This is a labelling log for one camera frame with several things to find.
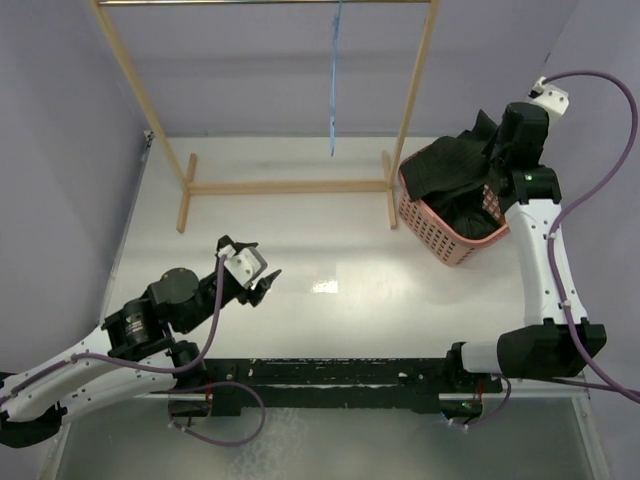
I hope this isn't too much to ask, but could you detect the dark pinstriped shirt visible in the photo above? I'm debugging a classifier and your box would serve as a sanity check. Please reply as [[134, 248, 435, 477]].
[[399, 110, 501, 240]]

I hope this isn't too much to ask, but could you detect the light blue wire hanger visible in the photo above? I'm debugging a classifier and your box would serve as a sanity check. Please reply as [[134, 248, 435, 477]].
[[329, 1, 343, 157]]

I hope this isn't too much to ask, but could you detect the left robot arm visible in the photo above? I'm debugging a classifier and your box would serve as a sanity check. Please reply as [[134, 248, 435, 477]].
[[1, 236, 281, 449]]

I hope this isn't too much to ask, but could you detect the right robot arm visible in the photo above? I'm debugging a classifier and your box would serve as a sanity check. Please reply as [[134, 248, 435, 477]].
[[444, 102, 607, 391]]

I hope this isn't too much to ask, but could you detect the pink plastic basket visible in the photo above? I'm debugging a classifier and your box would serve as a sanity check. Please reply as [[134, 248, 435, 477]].
[[398, 172, 509, 266]]

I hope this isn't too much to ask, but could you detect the wooden clothes rack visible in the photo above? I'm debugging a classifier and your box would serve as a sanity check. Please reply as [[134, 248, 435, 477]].
[[89, 1, 441, 233]]

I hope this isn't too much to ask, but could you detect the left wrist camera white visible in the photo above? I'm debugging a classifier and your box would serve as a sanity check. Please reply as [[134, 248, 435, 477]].
[[217, 245, 268, 289]]

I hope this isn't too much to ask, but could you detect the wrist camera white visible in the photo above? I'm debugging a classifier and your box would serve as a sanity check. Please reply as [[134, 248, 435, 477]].
[[217, 245, 268, 289], [527, 76, 569, 123]]

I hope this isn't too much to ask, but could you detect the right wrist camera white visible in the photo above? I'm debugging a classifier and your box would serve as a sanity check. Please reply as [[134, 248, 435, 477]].
[[527, 76, 569, 123]]

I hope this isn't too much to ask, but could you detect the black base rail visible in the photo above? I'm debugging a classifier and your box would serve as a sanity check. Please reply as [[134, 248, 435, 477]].
[[175, 358, 503, 416]]

